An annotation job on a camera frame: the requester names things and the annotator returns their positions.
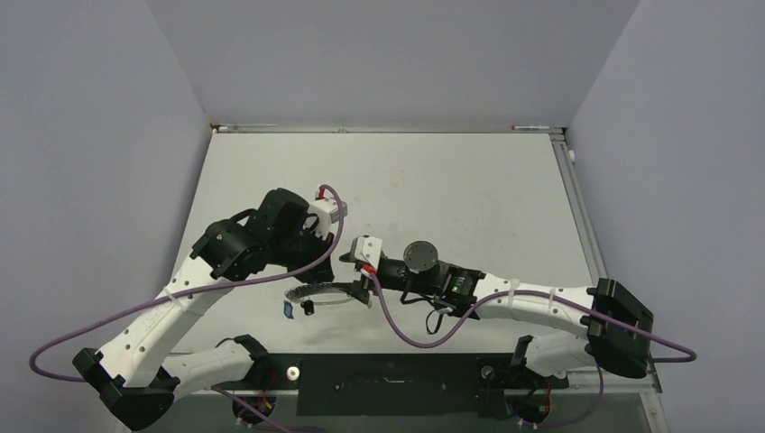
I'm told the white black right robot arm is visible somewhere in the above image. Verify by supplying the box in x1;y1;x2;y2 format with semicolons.
340;236;653;386

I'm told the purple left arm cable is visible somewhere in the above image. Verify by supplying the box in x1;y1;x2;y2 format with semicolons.
30;183;346;383

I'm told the aluminium frame rail right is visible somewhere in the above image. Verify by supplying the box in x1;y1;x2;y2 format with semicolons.
550;129;608;286

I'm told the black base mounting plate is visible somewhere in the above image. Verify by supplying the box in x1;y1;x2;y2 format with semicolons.
222;353;569;417

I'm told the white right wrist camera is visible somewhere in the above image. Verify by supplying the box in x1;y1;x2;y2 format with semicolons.
350;235;383;270

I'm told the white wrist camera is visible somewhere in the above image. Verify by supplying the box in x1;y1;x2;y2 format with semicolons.
350;235;383;270
304;186;348;239

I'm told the aluminium frame rail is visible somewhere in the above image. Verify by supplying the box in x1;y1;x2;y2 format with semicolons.
550;129;608;286
211;124;566;134
557;367;663;394

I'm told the red white marker pen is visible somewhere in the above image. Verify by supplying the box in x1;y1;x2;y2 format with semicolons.
512;125;552;132

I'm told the aluminium frame rail front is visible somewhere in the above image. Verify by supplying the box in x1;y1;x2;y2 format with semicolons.
557;367;663;394

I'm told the black head key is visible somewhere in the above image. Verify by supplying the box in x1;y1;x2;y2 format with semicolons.
300;299;315;317

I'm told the blue plastic key tag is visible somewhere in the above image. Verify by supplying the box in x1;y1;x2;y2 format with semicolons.
282;300;294;319

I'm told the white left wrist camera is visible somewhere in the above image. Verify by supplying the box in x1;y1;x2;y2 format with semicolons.
304;186;348;239

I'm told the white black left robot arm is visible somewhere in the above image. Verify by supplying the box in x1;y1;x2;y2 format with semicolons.
73;186;348;431

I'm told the aluminium frame rail back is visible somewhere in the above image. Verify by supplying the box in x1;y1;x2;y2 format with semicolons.
211;124;566;134

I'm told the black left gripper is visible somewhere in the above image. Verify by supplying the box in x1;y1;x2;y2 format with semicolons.
269;222;334;285

